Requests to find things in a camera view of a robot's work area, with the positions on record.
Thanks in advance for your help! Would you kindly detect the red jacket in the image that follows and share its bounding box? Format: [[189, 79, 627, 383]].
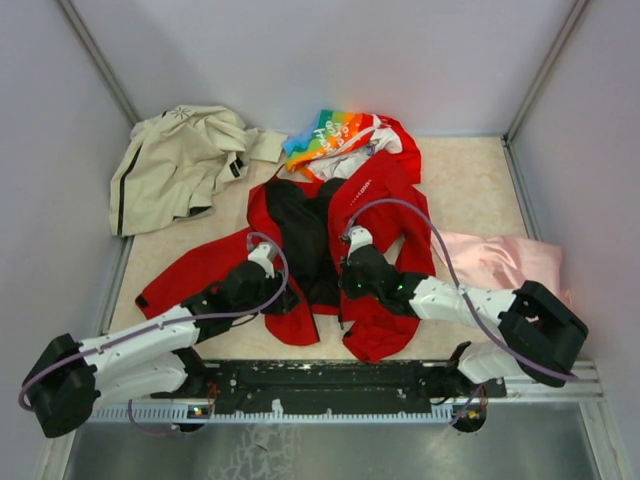
[[133, 149, 437, 364]]

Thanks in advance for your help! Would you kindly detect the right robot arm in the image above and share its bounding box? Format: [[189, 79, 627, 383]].
[[340, 245, 589, 396]]

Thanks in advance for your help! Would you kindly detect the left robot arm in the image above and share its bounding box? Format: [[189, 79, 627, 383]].
[[19, 260, 290, 438]]

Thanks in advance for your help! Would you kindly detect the beige jacket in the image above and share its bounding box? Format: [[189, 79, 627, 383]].
[[109, 105, 287, 237]]

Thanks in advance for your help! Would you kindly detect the pink satin cloth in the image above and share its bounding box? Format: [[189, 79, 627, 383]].
[[432, 231, 572, 306]]

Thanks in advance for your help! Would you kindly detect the rainbow white red garment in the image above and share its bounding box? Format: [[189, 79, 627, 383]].
[[282, 110, 422, 184]]

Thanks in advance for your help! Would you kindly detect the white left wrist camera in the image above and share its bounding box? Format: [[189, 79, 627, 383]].
[[247, 242, 276, 278]]

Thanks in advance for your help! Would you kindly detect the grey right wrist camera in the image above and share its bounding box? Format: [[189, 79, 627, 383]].
[[342, 225, 373, 264]]

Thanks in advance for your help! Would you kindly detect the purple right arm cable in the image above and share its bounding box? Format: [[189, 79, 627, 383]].
[[339, 198, 581, 431]]

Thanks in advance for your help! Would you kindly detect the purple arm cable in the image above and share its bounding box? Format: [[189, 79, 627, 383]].
[[339, 198, 581, 431], [17, 231, 290, 439]]

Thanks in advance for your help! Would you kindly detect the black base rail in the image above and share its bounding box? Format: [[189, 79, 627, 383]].
[[152, 360, 477, 415]]

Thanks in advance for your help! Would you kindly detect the white slotted cable duct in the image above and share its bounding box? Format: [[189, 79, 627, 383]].
[[79, 399, 464, 425]]

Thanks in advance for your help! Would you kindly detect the right aluminium frame post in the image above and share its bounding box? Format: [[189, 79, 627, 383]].
[[503, 0, 592, 146]]

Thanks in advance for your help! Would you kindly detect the aluminium frame post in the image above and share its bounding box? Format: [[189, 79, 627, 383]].
[[503, 0, 592, 146], [54, 0, 140, 126]]

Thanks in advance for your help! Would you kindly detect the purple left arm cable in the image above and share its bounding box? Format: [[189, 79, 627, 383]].
[[17, 231, 290, 439]]

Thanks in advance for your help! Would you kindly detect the left aluminium frame post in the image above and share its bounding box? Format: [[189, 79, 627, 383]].
[[54, 0, 140, 126]]

